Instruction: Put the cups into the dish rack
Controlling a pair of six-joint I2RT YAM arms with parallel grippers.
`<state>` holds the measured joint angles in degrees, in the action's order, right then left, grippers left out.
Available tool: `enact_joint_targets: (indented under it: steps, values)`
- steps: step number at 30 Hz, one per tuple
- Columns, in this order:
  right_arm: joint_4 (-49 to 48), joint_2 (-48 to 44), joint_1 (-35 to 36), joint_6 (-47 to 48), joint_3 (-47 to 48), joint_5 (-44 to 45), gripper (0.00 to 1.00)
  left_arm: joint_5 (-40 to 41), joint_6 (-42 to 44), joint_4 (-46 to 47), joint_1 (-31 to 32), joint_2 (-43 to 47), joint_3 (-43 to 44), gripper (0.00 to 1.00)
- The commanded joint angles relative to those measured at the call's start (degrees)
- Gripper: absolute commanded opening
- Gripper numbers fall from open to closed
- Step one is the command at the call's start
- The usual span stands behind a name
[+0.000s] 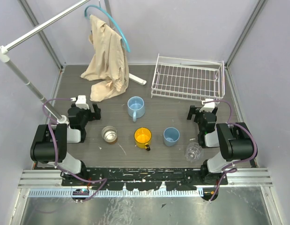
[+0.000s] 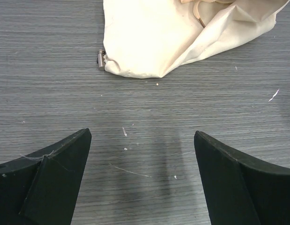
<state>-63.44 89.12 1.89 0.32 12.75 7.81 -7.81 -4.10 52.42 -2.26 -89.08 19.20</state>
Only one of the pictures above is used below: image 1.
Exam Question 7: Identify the silver garment rack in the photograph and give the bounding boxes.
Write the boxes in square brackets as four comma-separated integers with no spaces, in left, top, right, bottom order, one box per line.
[0,0,147,123]

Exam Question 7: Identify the beige shirt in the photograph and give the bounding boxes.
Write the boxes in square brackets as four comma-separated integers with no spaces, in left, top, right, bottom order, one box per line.
[81,15,129,102]

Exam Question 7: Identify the aluminium frame rail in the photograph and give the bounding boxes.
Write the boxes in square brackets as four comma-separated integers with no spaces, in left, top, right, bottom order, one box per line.
[18,167,273,201]

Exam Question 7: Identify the light blue plastic cup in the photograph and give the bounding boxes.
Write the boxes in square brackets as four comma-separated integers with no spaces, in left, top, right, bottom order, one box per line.
[163,127,180,147]

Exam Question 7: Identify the clear glass amber base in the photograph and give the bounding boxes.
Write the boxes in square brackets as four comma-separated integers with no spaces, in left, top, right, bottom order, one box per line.
[101,126,118,144]

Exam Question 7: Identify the yellow mug black handle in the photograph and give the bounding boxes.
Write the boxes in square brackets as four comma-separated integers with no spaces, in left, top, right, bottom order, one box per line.
[134,127,152,151]

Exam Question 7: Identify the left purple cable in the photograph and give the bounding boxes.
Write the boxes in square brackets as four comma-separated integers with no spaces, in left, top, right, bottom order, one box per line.
[42,97,108,203]

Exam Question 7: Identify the clear plastic cup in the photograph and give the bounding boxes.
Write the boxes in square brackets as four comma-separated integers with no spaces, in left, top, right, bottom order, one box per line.
[185,142,204,162]

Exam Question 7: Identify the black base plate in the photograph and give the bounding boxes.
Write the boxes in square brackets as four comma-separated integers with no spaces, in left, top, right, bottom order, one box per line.
[62,167,219,191]

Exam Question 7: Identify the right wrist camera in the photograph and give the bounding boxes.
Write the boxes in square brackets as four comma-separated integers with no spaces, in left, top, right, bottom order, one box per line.
[200,98,216,113]

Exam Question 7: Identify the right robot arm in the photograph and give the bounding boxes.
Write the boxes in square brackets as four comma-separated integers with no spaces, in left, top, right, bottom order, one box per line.
[187,105,257,185]

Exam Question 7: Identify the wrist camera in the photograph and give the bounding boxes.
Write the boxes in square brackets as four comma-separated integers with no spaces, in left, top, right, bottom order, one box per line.
[200,98,216,113]
[75,95,89,110]

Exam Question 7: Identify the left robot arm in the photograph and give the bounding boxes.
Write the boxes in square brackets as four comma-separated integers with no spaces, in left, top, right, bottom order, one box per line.
[30,103,101,186]

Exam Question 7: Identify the light blue handled mug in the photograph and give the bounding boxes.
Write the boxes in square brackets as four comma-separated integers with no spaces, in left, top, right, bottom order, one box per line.
[127,96,145,122]

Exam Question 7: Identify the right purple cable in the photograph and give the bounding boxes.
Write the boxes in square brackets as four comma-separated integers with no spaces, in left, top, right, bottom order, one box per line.
[209,99,258,202]

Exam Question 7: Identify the white wire dish rack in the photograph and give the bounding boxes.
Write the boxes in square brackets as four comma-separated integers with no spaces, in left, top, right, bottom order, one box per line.
[151,55,225,101]

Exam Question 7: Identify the purple cable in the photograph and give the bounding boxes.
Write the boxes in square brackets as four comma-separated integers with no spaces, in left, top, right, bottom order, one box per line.
[209,99,258,202]
[42,97,108,203]

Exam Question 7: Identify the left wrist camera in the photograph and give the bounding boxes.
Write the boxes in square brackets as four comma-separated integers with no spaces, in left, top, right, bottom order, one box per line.
[75,95,89,110]

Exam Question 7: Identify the teal clothes hanger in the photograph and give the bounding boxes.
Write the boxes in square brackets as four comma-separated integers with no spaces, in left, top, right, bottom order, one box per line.
[84,5,131,53]

